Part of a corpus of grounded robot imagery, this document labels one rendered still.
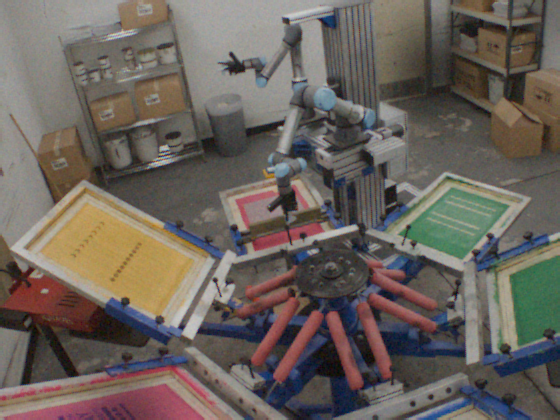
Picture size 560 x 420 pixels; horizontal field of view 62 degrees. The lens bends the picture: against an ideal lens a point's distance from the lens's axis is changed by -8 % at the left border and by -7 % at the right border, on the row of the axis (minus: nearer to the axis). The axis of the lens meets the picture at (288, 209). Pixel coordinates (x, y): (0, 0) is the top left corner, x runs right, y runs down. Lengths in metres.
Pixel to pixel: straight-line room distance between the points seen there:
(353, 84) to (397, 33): 3.74
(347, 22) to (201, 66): 3.31
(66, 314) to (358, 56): 2.25
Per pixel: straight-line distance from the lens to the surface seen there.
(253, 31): 6.25
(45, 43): 6.21
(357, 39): 3.24
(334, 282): 1.97
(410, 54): 7.14
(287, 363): 1.93
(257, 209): 3.15
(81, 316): 2.51
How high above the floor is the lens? 2.60
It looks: 32 degrees down
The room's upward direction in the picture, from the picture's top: 9 degrees counter-clockwise
